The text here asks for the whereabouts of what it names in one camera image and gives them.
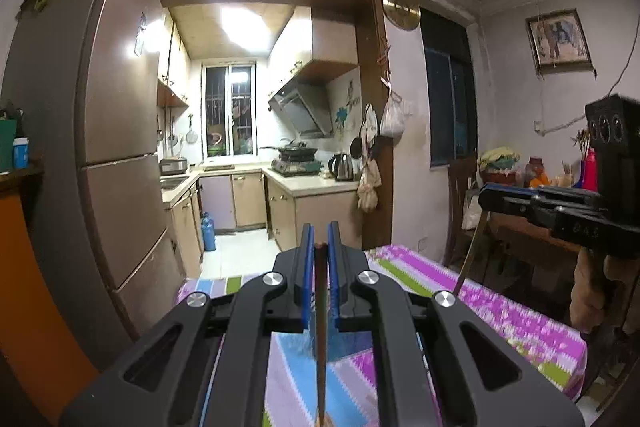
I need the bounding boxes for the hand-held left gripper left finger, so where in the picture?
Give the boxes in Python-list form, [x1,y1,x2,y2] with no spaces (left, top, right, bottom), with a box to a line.
[59,223,317,427]

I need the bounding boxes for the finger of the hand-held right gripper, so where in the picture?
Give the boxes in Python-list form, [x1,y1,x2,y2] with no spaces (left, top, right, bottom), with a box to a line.
[477,188,562,236]
[481,184,608,208]

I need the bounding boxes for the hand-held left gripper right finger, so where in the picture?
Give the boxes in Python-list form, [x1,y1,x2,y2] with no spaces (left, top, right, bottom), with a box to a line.
[326,221,586,427]

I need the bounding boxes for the long brown chopstick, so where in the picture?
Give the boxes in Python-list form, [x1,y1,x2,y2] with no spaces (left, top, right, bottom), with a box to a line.
[452,209,491,297]
[312,243,328,427]

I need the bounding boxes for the person's right hand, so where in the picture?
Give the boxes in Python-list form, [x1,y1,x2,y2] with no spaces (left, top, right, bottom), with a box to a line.
[570,251,640,338]

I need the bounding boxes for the wooden side table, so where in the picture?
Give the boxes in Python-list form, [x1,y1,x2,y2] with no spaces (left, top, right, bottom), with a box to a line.
[465,187,586,308]

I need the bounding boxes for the red bottle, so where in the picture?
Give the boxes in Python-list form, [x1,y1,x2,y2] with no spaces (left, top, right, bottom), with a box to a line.
[582,149,598,190]

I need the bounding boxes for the white bag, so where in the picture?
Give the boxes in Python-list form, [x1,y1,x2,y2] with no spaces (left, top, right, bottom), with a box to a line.
[461,192,483,230]

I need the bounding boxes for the pot with yellow cloth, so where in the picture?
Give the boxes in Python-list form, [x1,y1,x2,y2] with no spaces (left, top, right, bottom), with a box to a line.
[477,147,521,185]

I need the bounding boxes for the red jar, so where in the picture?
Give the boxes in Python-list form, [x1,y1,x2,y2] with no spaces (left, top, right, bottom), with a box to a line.
[525,157,546,188]

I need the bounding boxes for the dark wooden chair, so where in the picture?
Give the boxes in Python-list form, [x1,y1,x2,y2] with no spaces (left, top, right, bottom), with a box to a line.
[445,157,493,268]

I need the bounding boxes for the beige kitchen base cabinets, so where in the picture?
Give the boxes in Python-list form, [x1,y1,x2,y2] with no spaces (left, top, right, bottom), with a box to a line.
[160,167,361,278]

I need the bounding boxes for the hanging beige bag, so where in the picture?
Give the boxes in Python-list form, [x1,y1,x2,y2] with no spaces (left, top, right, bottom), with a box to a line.
[357,157,382,214]

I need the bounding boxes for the blue gas cylinder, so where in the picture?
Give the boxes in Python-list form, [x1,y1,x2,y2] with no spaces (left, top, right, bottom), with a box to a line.
[200,212,217,253]

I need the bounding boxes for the steel electric kettle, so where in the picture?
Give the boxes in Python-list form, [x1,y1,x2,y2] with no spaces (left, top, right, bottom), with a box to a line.
[328,152,356,182]

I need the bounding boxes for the gas stove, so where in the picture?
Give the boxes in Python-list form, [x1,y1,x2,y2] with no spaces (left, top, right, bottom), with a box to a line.
[271,157,323,178]

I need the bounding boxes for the dark room window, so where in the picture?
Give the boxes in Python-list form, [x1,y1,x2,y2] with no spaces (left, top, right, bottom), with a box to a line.
[420,7,478,168]

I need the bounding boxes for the black wok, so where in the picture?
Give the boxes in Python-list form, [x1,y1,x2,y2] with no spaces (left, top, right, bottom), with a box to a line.
[260,138,318,160]

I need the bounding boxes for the floral striped tablecloth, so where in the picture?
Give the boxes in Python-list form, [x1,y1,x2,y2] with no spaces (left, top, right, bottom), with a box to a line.
[175,244,588,427]

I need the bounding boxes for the hanging clear plastic bag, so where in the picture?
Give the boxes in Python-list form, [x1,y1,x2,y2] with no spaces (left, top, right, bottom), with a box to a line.
[380,79,406,138]

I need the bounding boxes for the hanging white cloth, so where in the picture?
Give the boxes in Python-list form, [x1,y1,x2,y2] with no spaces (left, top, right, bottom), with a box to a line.
[361,103,378,142]

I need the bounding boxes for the steel range hood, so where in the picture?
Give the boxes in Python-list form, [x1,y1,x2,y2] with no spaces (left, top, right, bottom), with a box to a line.
[267,77,335,138]

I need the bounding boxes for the barred kitchen window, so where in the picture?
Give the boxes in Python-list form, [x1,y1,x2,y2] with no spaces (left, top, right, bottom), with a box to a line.
[202,63,258,156]

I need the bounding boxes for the kitchen ceiling light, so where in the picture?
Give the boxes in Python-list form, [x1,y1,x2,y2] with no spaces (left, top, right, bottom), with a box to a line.
[220,4,281,50]

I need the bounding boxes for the silver refrigerator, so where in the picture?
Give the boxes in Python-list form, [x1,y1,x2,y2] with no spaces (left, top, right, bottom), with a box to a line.
[10,0,186,358]

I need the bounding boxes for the orange wooden cabinet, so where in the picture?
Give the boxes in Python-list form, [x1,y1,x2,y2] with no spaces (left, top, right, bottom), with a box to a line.
[0,162,101,423]

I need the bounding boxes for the green container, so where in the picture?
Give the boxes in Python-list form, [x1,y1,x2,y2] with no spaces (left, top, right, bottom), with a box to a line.
[0,119,18,172]

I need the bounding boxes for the wall cable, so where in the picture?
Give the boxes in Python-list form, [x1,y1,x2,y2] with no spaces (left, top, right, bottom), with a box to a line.
[534,52,640,138]

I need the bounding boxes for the framed wall picture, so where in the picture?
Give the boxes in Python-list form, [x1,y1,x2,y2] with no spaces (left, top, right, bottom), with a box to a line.
[525,9,595,75]

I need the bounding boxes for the round gold wall clock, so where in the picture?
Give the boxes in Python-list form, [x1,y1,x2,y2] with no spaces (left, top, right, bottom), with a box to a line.
[382,0,422,30]

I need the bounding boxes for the wall cabinet above hood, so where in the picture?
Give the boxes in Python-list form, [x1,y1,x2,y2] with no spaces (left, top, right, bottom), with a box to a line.
[270,5,361,82]

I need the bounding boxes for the wall cabinets beside fridge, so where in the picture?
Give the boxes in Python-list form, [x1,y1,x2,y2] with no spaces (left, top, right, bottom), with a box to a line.
[157,7,191,108]

